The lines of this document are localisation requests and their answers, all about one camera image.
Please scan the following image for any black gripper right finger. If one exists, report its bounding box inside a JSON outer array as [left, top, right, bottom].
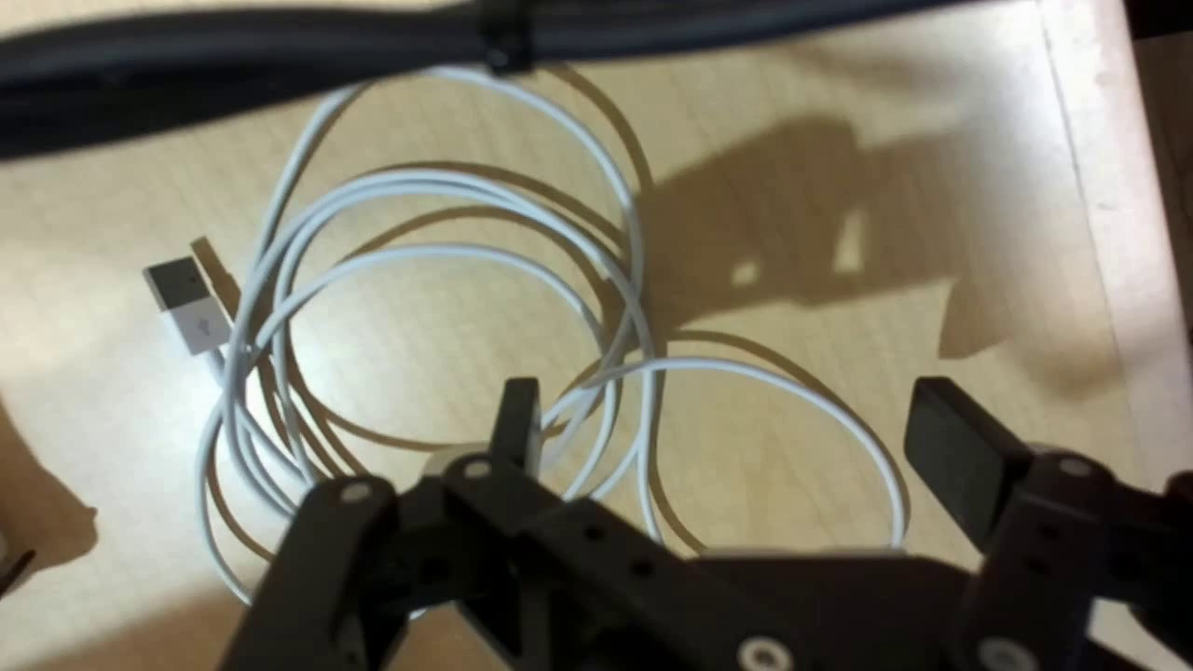
[[902, 378, 1193, 671]]

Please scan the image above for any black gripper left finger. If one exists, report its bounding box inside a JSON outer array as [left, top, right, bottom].
[[221, 378, 711, 671]]

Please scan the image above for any white usb cable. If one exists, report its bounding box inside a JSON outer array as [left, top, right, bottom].
[[140, 69, 912, 613]]

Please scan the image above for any light wooden dining table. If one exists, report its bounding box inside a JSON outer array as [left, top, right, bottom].
[[0, 0, 1187, 671]]

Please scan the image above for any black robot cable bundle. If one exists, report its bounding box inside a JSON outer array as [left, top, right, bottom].
[[0, 0, 983, 166]]

